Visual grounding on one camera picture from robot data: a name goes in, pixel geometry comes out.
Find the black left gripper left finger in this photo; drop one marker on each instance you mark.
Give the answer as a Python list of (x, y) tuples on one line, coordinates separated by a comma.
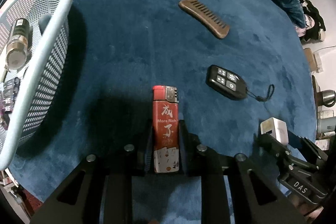
[(99, 190)]

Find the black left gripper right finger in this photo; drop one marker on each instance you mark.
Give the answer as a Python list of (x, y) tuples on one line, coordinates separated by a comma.
[(233, 183)]

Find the white wall charger cube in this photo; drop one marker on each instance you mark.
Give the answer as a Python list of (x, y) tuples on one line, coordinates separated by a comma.
[(276, 128)]

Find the red and white lighter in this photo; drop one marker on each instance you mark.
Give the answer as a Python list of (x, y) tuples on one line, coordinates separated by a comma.
[(165, 124)]

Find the pack of batteries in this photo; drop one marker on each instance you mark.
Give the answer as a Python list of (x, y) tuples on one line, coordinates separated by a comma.
[(9, 94)]

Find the dark green labelled jar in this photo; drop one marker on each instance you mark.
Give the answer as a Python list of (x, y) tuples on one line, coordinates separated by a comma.
[(18, 44)]

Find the black four-button key fob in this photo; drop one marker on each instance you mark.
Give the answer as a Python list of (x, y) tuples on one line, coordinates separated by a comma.
[(232, 86)]

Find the brown wooden comb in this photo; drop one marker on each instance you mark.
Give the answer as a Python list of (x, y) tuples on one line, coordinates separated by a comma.
[(207, 17)]

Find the light blue plastic basket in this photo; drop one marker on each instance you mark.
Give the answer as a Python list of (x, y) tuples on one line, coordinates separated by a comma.
[(40, 77)]

